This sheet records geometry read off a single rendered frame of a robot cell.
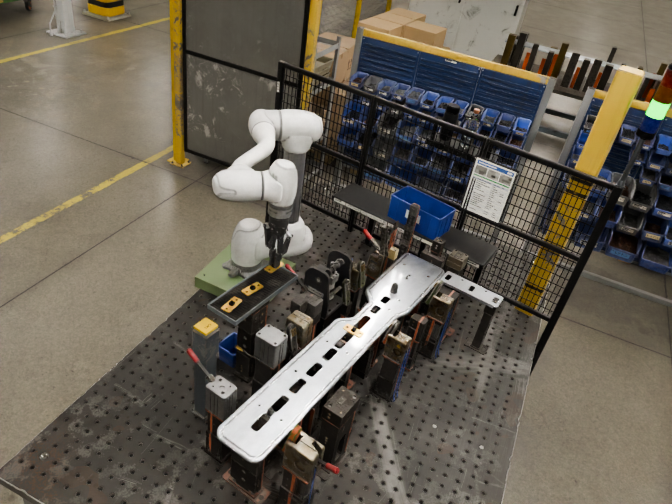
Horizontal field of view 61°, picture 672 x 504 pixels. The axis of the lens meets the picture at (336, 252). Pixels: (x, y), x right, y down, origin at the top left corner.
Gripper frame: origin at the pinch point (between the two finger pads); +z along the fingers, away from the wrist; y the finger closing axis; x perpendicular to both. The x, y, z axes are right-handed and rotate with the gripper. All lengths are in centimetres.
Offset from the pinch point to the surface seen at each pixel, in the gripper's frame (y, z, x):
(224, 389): 19, 19, -48
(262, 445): 41, 25, -53
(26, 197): -286, 124, 60
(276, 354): 22.7, 18.0, -24.8
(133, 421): -16, 55, -59
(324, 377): 39.5, 24.4, -16.9
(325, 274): 16.6, 5.5, 12.0
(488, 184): 43, -10, 112
